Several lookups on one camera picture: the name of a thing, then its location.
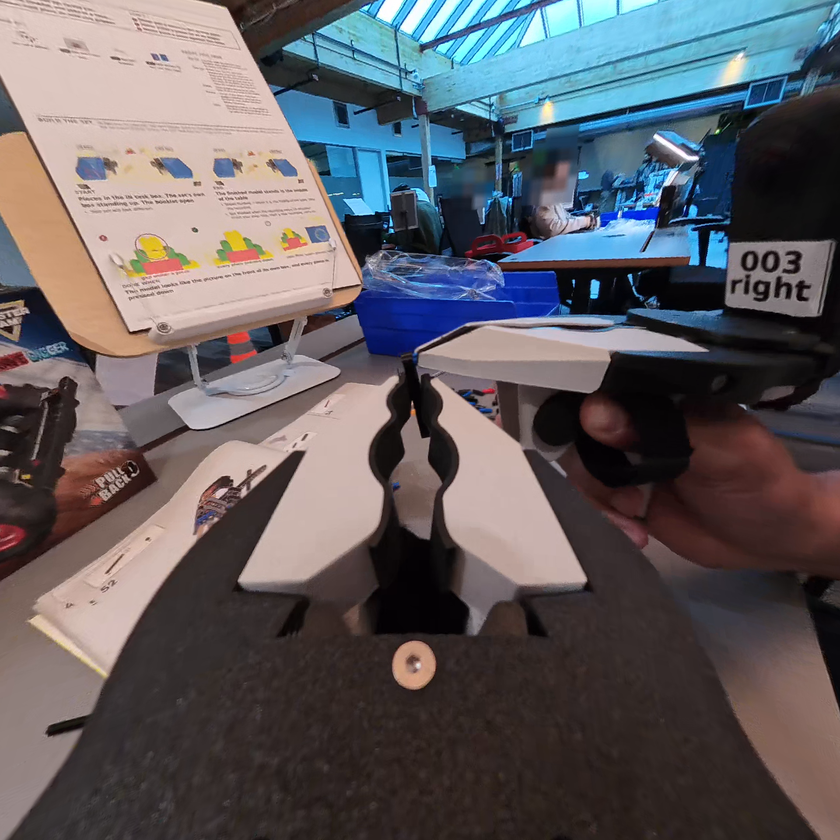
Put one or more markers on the green jacket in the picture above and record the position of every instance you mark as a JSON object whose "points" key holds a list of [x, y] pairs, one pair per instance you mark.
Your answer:
{"points": [[426, 223]]}

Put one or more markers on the lego instruction booklet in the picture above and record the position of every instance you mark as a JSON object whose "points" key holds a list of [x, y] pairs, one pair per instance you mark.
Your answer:
{"points": [[164, 525]]}

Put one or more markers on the pile of small lego pins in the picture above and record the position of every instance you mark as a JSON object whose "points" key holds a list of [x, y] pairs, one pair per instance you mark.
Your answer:
{"points": [[476, 396]]}

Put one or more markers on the person's right hand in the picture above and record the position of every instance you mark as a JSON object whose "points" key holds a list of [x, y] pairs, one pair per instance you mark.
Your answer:
{"points": [[735, 499]]}

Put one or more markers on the white wall vent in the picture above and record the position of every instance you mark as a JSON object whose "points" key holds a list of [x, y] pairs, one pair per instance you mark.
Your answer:
{"points": [[764, 92]]}

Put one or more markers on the long black lego axle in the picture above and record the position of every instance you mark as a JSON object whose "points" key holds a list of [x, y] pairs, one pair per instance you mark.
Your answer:
{"points": [[65, 725]]}

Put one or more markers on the black office chair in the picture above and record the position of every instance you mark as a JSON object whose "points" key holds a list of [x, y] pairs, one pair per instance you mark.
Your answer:
{"points": [[709, 197]]}

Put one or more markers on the lego set box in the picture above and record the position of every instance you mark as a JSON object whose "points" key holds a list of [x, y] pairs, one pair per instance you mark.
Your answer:
{"points": [[39, 459]]}

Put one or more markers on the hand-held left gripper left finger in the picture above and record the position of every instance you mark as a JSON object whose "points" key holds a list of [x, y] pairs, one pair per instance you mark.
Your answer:
{"points": [[315, 525]]}

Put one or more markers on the silver desk lamp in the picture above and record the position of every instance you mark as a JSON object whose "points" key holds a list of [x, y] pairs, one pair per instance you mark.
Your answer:
{"points": [[673, 144]]}

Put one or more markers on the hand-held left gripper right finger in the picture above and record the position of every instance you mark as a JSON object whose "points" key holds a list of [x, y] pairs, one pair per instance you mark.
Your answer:
{"points": [[505, 525]]}

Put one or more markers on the blue plastic storage bin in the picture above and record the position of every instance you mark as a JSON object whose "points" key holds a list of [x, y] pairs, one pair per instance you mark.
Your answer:
{"points": [[426, 325]]}

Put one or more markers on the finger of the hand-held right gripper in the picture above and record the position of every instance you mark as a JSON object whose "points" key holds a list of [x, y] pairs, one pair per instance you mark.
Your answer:
{"points": [[558, 321], [525, 364]]}

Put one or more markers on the printed instruction sheet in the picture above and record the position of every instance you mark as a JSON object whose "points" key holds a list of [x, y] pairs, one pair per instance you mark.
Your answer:
{"points": [[164, 131]]}

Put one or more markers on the red plastic crate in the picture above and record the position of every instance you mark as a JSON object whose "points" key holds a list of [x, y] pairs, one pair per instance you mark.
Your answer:
{"points": [[499, 246]]}

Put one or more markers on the wooden background table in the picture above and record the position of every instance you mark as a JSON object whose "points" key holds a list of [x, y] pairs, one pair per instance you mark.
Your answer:
{"points": [[590, 246]]}

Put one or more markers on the clear plastic bag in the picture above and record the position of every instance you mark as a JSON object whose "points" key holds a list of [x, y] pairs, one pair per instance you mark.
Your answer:
{"points": [[426, 269]]}

